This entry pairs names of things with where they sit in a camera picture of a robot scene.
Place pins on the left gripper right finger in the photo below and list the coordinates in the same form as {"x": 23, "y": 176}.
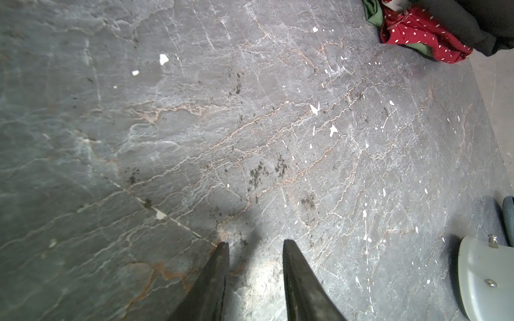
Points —
{"x": 305, "y": 297}

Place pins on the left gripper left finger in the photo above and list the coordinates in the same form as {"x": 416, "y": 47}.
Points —
{"x": 206, "y": 299}

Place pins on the red polka dot skirt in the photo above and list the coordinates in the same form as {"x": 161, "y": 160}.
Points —
{"x": 411, "y": 26}

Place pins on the green skirt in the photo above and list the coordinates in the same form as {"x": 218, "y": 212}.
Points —
{"x": 375, "y": 16}

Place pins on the black skirt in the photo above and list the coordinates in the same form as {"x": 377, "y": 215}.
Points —
{"x": 483, "y": 25}

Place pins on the white round clock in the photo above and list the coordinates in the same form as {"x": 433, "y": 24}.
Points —
{"x": 485, "y": 274}

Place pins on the blue grey insole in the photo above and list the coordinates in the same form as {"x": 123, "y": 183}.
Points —
{"x": 508, "y": 219}

